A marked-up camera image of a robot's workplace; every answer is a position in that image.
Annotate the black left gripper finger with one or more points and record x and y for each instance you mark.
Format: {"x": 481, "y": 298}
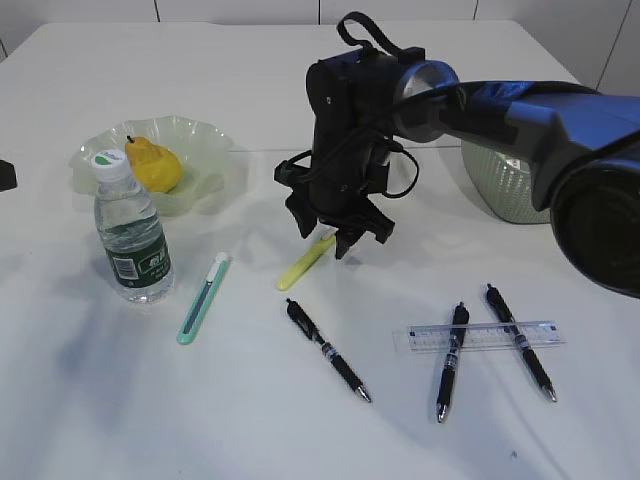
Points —
{"x": 8, "y": 179}

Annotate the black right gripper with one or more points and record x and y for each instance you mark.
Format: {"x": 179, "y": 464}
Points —
{"x": 352, "y": 140}

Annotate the clear water bottle green label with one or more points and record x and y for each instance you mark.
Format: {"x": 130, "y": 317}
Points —
{"x": 130, "y": 230}

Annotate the yellow pear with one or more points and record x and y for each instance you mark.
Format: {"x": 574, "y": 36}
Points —
{"x": 155, "y": 167}

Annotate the teal utility knife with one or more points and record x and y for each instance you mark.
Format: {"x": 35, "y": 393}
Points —
{"x": 203, "y": 299}

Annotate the black pen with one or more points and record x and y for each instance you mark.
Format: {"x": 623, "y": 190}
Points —
{"x": 300, "y": 318}
{"x": 457, "y": 334}
{"x": 528, "y": 355}

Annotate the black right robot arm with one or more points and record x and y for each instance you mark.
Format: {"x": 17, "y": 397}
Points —
{"x": 581, "y": 147}

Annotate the green wavy glass plate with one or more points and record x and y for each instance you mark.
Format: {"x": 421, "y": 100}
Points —
{"x": 209, "y": 182}

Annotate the green woven plastic basket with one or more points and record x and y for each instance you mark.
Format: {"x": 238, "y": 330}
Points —
{"x": 506, "y": 191}

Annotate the clear plastic ruler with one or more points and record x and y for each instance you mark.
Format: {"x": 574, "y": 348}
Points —
{"x": 479, "y": 337}

